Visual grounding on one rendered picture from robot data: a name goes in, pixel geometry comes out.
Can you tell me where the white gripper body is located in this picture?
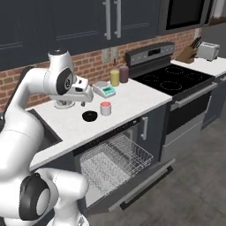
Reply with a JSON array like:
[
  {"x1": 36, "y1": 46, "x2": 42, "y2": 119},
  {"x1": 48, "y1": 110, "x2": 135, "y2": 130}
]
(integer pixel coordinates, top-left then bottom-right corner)
[{"x1": 72, "y1": 85, "x2": 94, "y2": 103}]

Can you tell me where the black bowl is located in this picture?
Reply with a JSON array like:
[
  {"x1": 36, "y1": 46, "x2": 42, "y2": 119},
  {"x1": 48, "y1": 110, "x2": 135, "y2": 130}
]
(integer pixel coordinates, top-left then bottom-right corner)
[{"x1": 81, "y1": 109, "x2": 99, "y2": 123}]

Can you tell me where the pink cup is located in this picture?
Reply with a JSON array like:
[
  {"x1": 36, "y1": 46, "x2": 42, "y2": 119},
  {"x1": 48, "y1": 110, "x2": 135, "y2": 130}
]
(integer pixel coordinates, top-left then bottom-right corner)
[{"x1": 100, "y1": 101, "x2": 113, "y2": 117}]

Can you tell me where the narrow dark base cupboard door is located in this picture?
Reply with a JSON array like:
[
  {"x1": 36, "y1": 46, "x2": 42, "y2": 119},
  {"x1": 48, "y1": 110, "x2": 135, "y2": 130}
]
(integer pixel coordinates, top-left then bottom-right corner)
[{"x1": 137, "y1": 103, "x2": 170, "y2": 163}]

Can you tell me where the dishwasher door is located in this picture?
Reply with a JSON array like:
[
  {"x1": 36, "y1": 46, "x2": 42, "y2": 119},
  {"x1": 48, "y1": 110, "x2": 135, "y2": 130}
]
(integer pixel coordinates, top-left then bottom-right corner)
[{"x1": 84, "y1": 158, "x2": 177, "y2": 216}]

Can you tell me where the white kitchen scale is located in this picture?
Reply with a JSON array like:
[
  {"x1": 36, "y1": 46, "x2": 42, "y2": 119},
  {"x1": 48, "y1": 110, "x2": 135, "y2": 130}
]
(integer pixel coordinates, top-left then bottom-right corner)
[{"x1": 92, "y1": 81, "x2": 117, "y2": 99}]

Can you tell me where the yellow jar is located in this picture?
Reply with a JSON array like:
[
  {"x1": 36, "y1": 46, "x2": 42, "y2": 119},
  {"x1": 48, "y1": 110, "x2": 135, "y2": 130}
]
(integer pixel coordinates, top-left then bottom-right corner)
[{"x1": 109, "y1": 69, "x2": 121, "y2": 87}]

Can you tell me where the dark maroon jar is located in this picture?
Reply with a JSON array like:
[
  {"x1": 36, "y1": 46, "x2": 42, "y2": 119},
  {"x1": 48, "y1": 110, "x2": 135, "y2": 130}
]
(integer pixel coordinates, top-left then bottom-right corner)
[{"x1": 118, "y1": 64, "x2": 130, "y2": 84}]

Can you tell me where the dark sink basin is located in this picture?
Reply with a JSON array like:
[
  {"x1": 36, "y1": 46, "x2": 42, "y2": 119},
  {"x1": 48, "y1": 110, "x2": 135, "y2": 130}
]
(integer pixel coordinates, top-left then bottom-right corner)
[{"x1": 28, "y1": 109, "x2": 64, "y2": 153}]

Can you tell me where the black stove with oven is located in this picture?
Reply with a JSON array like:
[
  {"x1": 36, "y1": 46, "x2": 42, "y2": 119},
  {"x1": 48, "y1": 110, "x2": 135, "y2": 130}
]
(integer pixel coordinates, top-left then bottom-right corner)
[{"x1": 125, "y1": 41, "x2": 219, "y2": 163}]

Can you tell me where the wooden knife block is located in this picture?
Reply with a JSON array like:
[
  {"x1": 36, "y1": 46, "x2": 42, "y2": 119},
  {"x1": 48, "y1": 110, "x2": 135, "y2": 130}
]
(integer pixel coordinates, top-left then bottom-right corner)
[{"x1": 176, "y1": 36, "x2": 204, "y2": 64}]

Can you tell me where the black microwave oven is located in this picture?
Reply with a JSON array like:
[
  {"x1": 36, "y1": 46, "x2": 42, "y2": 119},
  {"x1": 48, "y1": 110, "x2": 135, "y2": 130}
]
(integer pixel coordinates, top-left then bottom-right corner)
[{"x1": 156, "y1": 0, "x2": 214, "y2": 36}]

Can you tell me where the silver toaster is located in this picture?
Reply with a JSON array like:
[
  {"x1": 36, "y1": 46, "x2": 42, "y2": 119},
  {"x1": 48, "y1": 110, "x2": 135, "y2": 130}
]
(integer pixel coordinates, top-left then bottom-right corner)
[{"x1": 196, "y1": 41, "x2": 221, "y2": 63}]

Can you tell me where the dark base cupboard run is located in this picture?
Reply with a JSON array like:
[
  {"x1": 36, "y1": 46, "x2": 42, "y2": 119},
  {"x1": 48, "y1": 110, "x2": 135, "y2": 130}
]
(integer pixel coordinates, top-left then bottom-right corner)
[{"x1": 201, "y1": 73, "x2": 226, "y2": 129}]

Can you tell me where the white wire dishwasher rack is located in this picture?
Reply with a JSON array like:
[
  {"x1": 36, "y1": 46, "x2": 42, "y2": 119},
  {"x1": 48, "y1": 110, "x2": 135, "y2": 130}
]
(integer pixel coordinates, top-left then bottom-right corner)
[{"x1": 79, "y1": 133, "x2": 154, "y2": 199}]

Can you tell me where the silver base cupboard handle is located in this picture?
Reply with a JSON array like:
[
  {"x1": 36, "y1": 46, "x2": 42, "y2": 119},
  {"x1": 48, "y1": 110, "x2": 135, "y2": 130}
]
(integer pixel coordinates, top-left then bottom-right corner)
[{"x1": 139, "y1": 116, "x2": 149, "y2": 141}]

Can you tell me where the dark wall cupboard door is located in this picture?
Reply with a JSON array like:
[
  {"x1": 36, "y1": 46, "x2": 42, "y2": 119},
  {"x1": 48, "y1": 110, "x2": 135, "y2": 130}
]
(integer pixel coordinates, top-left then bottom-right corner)
[
  {"x1": 112, "y1": 0, "x2": 162, "y2": 48},
  {"x1": 0, "y1": 0, "x2": 55, "y2": 72},
  {"x1": 49, "y1": 0, "x2": 115, "y2": 57}
]

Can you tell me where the silver wall cupboard handle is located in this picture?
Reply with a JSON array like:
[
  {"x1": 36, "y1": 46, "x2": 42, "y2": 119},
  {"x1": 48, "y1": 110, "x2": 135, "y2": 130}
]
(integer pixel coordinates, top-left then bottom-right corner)
[
  {"x1": 102, "y1": 0, "x2": 112, "y2": 41},
  {"x1": 113, "y1": 0, "x2": 123, "y2": 40}
]

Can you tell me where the black dishwasher door handle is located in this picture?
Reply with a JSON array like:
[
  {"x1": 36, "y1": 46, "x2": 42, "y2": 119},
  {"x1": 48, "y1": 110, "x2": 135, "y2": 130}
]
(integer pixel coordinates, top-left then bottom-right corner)
[{"x1": 119, "y1": 165, "x2": 175, "y2": 212}]

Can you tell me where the silver oven door handle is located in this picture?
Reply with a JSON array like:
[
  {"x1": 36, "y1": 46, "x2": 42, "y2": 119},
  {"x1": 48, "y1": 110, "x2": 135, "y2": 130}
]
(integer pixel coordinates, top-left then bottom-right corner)
[{"x1": 169, "y1": 82, "x2": 219, "y2": 111}]

